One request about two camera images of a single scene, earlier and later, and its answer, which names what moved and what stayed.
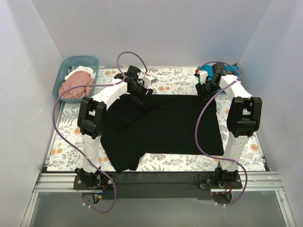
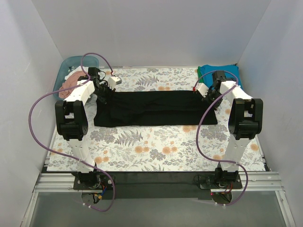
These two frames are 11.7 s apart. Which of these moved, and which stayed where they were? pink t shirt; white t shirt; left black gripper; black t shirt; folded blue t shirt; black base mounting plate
Moved: left black gripper; black t shirt
Stayed: black base mounting plate; white t shirt; pink t shirt; folded blue t shirt
